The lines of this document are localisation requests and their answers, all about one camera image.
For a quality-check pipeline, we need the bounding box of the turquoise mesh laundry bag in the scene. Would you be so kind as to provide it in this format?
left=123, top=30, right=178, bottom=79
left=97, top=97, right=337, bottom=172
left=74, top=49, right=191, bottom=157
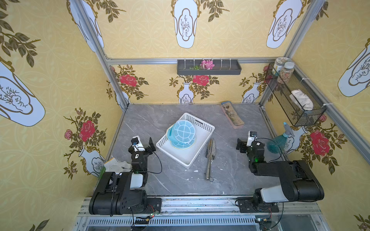
left=166, top=120, right=196, bottom=150

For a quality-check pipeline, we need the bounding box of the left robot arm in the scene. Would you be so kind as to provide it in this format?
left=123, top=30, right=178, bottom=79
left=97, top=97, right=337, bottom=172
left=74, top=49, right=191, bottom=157
left=89, top=136, right=161, bottom=216

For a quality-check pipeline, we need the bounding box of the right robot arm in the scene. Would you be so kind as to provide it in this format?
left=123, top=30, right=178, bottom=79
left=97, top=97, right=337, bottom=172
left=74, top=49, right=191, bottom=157
left=236, top=139, right=324, bottom=213

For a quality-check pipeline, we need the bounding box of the metal garden trowel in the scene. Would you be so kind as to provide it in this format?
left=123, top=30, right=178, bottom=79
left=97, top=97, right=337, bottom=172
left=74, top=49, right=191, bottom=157
left=206, top=138, right=216, bottom=182

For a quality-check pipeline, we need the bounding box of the teal spray bottle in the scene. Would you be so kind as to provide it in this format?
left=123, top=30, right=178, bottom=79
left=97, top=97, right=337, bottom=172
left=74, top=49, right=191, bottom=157
left=267, top=122, right=295, bottom=154

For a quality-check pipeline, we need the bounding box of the white perforated plastic basket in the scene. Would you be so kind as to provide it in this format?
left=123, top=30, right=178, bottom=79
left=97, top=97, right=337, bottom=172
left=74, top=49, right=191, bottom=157
left=156, top=113, right=215, bottom=168

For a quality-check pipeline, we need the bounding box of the white cloth at left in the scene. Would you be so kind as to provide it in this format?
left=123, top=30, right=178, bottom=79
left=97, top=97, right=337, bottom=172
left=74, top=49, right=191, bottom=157
left=104, top=158, right=132, bottom=173

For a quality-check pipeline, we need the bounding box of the crumpled white cloth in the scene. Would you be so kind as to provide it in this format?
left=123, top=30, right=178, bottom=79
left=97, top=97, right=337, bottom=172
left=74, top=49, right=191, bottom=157
left=290, top=90, right=314, bottom=111

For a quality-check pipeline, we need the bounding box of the glass jar with grains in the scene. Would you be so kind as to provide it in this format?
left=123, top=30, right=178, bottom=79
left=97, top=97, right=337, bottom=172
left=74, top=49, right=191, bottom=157
left=277, top=62, right=295, bottom=84

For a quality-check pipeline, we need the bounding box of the pink artificial flower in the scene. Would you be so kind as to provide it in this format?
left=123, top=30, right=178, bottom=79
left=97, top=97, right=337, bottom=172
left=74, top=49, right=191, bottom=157
left=200, top=60, right=215, bottom=70

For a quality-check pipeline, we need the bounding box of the glass jar white lid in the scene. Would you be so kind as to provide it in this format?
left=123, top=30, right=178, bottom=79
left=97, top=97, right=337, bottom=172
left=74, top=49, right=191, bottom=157
left=271, top=57, right=291, bottom=76

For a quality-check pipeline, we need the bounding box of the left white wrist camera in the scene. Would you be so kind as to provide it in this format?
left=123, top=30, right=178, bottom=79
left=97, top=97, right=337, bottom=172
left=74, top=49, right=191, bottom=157
left=131, top=136, right=144, bottom=147

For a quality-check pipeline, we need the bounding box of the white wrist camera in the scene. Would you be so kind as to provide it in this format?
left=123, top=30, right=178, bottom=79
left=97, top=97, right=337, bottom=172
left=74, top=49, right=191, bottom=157
left=247, top=131, right=257, bottom=147
left=131, top=136, right=144, bottom=147

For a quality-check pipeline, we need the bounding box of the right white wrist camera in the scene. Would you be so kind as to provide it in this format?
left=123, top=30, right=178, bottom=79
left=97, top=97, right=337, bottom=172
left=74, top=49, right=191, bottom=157
left=247, top=131, right=257, bottom=147

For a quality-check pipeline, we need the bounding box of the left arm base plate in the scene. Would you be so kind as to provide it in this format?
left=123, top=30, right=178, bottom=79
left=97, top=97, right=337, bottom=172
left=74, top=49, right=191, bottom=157
left=128, top=197, right=162, bottom=214

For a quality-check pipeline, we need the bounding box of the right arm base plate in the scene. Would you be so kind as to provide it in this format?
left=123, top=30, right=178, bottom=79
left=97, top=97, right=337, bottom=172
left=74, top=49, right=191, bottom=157
left=235, top=197, right=279, bottom=213

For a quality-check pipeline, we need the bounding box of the black wire wall basket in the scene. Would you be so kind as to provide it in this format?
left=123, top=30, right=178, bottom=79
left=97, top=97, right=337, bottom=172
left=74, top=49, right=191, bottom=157
left=266, top=63, right=327, bottom=127

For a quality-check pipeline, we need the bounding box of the grey wall shelf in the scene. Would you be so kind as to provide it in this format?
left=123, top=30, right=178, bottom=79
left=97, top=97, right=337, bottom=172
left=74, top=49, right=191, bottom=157
left=177, top=58, right=242, bottom=76

